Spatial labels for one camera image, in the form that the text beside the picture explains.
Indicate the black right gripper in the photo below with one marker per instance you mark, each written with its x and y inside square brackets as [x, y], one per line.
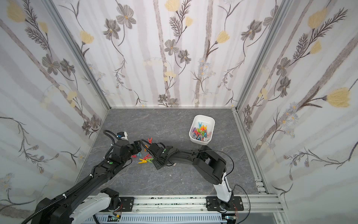
[158, 154]

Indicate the aluminium corner post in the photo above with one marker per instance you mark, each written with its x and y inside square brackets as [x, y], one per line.
[264, 50]
[75, 49]

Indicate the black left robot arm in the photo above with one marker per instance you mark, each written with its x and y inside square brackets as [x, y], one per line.
[59, 209]

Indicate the yellow clothespin by pile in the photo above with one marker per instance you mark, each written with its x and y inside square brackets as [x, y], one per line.
[143, 161]

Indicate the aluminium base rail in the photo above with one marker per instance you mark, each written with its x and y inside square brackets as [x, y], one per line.
[242, 209]

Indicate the white plastic storage box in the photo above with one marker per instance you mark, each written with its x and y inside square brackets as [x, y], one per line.
[197, 135]

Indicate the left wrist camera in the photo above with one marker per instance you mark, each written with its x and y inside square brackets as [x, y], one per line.
[122, 136]

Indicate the aluminium corner post left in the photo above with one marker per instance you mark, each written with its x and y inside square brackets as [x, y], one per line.
[75, 49]

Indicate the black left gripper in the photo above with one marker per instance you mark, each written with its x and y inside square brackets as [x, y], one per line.
[134, 148]

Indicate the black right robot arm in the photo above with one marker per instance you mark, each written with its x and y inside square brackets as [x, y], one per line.
[210, 165]

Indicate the aluminium corner post right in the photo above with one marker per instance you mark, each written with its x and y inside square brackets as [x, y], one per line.
[264, 50]

